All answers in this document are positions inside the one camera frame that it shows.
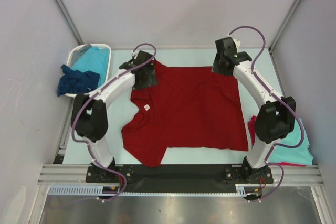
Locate red t shirt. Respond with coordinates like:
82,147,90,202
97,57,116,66
121,63,248,167

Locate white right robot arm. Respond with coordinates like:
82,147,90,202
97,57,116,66
212,37,296,183

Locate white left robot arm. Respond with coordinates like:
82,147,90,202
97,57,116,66
71,50,157,182

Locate turquoise t shirt in basket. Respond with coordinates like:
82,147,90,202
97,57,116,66
71,46,111,86

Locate grey t shirt in basket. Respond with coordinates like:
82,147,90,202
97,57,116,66
71,44,92,65

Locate pink folded t shirt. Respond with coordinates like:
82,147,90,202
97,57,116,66
247,115,308,167

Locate navy blue t shirt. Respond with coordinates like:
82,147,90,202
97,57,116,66
57,65,100,97

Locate white laundry basket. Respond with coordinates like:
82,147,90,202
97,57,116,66
65,44,112,87

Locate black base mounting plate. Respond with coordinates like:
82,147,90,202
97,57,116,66
86,163,275,193

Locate light blue folded t shirt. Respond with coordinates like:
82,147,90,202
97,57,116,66
268,121,313,166

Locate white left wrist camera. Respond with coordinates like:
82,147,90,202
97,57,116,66
131,52,138,59

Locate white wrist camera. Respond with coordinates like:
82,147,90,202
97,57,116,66
131,52,138,59
232,38,241,50

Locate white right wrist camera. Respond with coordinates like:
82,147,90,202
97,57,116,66
232,38,241,50

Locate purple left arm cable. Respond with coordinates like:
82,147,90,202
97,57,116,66
71,43,158,204

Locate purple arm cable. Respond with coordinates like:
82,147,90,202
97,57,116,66
71,43,158,204
227,26,305,204

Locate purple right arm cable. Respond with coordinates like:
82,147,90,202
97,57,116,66
227,26,305,204

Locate white slotted cable duct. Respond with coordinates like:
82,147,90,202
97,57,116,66
49,184,261,197

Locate aluminium frame rail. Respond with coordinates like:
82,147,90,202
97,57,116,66
37,164,323,186

